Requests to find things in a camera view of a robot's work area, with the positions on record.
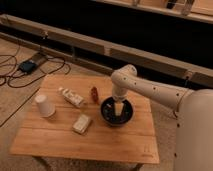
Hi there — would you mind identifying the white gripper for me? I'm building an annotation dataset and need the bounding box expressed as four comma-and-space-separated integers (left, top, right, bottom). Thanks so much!
112, 92, 125, 116

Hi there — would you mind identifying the red pepper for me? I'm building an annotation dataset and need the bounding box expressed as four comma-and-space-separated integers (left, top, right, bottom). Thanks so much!
91, 87, 99, 103

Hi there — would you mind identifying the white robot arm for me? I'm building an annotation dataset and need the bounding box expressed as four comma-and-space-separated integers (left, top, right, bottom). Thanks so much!
111, 65, 213, 171

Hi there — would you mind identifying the dark ceramic bowl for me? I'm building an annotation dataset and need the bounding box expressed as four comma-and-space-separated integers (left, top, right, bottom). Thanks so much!
101, 97, 133, 126

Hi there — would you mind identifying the white tube bottle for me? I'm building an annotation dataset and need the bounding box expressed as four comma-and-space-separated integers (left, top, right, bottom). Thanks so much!
58, 87, 84, 108

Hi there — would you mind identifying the wooden table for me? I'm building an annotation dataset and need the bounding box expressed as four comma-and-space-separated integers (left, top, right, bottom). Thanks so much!
10, 75, 159, 164

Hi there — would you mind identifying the white paper cup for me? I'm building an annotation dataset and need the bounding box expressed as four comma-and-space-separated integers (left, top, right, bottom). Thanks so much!
35, 94, 55, 117

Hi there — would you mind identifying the black power adapter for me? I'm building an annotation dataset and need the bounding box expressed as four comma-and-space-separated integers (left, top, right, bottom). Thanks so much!
18, 61, 36, 74

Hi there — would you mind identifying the long wooden beam frame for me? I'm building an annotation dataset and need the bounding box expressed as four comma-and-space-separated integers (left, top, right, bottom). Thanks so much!
0, 14, 213, 87

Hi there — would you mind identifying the black cable on floor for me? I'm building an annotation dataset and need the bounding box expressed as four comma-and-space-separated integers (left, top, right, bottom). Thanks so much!
0, 53, 72, 89

